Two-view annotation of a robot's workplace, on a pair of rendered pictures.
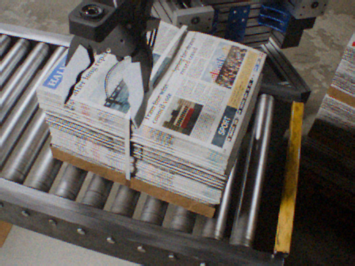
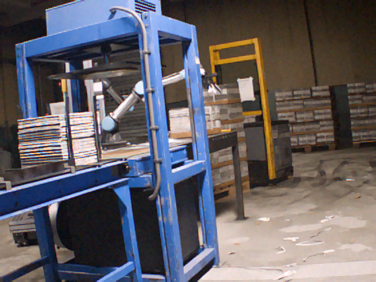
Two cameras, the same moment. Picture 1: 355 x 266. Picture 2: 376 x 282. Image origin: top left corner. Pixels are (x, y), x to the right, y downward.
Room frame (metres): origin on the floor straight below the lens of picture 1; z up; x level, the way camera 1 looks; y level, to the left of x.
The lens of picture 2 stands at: (-0.31, 4.26, 0.99)
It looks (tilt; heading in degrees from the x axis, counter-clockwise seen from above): 3 degrees down; 283
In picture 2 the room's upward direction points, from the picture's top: 6 degrees counter-clockwise
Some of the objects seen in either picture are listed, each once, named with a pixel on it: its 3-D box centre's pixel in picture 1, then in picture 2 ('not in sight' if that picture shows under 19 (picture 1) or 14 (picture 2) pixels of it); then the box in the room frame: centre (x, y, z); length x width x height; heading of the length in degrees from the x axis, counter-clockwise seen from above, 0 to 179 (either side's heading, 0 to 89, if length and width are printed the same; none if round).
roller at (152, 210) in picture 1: (175, 146); not in sight; (0.62, 0.00, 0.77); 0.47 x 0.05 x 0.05; 172
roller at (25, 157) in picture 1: (50, 113); not in sight; (0.67, 0.32, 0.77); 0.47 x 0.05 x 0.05; 172
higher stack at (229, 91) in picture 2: not in sight; (225, 139); (0.66, -1.75, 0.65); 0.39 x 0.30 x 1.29; 154
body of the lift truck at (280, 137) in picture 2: not in sight; (261, 151); (0.31, -2.47, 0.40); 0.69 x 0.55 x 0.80; 154
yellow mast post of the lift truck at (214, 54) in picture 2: not in sight; (221, 112); (0.77, -2.28, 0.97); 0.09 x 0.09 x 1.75; 64
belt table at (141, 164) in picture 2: not in sight; (117, 162); (0.83, 1.39, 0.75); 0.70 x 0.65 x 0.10; 82
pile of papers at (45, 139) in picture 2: not in sight; (60, 140); (0.91, 1.96, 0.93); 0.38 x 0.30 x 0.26; 82
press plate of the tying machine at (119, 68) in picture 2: not in sight; (107, 72); (0.83, 1.39, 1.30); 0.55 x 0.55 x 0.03; 82
